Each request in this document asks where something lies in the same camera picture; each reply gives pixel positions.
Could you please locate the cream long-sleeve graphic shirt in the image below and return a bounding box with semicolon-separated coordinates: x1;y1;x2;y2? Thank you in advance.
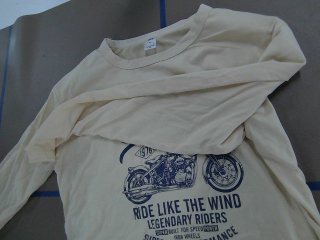
0;4;320;240

